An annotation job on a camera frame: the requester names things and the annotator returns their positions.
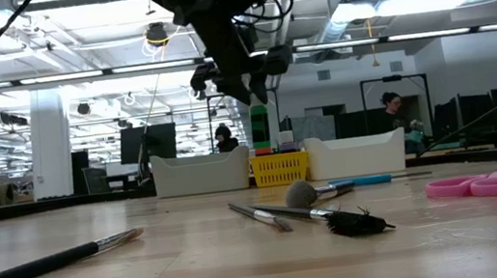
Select round fluffy grey brush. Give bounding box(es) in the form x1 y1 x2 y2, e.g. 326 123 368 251
281 172 359 211

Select grey-white plastic bin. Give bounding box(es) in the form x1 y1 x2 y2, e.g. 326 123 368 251
149 142 256 203

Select white building column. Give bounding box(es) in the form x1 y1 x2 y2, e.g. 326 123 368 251
18 84 80 195

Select black background monitor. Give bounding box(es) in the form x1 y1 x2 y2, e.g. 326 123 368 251
455 90 497 132

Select black stand frame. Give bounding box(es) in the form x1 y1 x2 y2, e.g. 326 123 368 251
358 69 435 136

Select thick long black paintbrush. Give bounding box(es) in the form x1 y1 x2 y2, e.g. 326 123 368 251
0 226 152 278

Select long ceiling light strip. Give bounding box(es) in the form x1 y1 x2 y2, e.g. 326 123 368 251
0 10 497 100

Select dark office chair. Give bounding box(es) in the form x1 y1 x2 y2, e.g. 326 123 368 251
81 164 110 189

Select thin black slanted rod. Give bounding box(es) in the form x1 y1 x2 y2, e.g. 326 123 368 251
409 83 497 155

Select pink-handled scissors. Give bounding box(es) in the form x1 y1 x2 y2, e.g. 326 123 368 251
423 170 497 209

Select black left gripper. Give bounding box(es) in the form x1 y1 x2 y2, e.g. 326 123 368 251
170 0 301 118

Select white plastic bin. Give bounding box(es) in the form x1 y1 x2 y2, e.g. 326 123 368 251
300 124 412 185

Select thin grey flat-tip paintbrush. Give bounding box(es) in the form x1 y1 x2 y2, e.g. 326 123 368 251
227 194 294 240

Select paintbrush with frayed black bristles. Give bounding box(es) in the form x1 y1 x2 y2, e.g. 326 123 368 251
247 184 398 252

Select yellow slotted plastic basket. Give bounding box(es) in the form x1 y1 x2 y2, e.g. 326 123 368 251
248 149 313 191

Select green paint bottle white cap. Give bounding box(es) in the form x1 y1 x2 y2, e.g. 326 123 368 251
246 102 275 152

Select purple paint bottle white cap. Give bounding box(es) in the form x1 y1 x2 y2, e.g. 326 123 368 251
275 128 302 155

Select black ceiling cable reel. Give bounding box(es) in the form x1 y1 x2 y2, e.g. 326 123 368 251
143 20 171 48

